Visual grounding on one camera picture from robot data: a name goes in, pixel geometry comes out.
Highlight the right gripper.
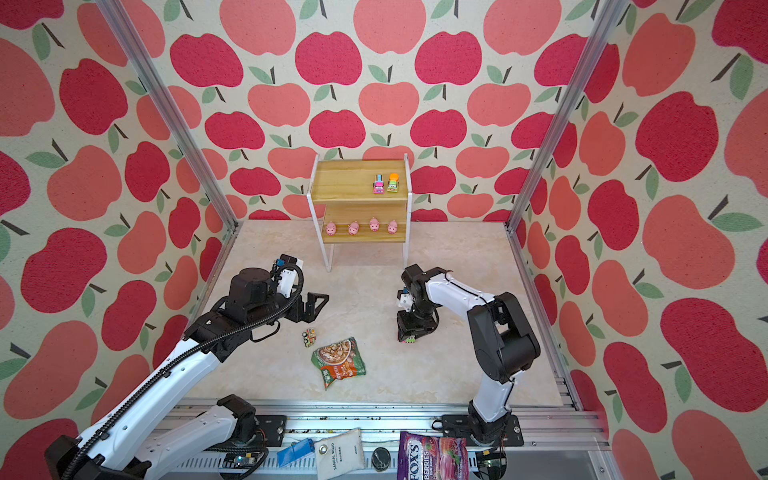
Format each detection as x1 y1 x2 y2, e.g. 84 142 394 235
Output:
393 304 434 340

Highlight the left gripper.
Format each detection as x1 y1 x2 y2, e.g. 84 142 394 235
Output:
249 282 331 329

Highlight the wooden two-tier shelf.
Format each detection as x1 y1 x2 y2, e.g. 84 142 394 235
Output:
306 154 413 271

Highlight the green orange mixer truck toy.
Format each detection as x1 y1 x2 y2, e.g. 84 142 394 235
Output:
387 173 400 193

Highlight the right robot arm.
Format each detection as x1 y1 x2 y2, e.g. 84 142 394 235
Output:
397 264 541 447

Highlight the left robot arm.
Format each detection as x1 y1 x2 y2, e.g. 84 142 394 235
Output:
45 255 330 479

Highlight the green snack bag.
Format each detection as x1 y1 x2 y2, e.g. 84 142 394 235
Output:
311 337 367 390

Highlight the purple Fox's candy bag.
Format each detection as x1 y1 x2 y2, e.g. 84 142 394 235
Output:
397 431 470 480

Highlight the round metal can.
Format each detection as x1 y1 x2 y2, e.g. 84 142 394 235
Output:
371 447 392 473

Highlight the blue card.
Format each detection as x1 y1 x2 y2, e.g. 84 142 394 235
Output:
277 438 314 468

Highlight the white paper packet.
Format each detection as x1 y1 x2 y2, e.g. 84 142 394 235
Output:
314 428 365 480

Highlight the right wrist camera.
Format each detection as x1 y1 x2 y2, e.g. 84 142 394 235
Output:
397 288 413 312

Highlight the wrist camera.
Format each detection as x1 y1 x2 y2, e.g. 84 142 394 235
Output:
275 254 303 298
397 288 413 312

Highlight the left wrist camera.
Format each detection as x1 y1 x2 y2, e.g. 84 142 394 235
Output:
275 254 303 298

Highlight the left aluminium frame post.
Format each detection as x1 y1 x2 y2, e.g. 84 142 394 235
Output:
96 0 239 236

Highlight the aluminium frame post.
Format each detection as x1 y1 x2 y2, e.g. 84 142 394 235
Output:
96 0 239 236
505 0 629 238

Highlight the front aluminium rail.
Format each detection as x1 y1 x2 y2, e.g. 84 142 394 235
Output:
98 398 607 480

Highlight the right aluminium frame post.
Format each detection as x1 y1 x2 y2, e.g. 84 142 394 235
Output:
505 0 629 238

